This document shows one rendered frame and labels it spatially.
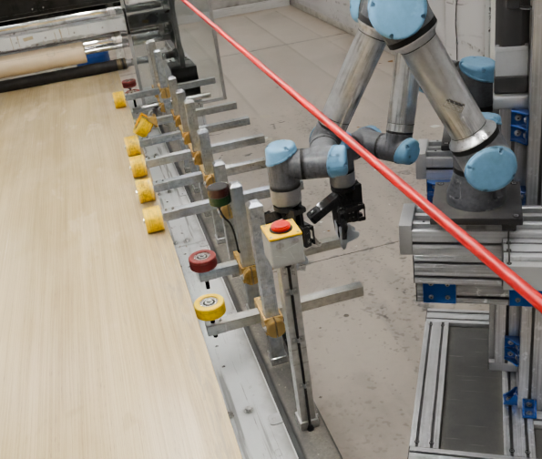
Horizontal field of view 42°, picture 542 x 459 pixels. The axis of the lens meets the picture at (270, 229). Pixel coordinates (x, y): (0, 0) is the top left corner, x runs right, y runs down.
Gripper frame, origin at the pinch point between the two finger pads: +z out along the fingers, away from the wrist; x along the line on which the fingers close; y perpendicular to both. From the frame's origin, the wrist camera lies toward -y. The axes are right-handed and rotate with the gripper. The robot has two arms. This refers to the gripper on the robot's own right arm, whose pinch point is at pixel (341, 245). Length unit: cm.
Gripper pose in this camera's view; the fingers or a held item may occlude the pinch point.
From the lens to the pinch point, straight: 215.4
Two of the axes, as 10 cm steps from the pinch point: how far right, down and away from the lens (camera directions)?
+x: -2.6, -4.1, 8.7
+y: 9.6, -2.3, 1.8
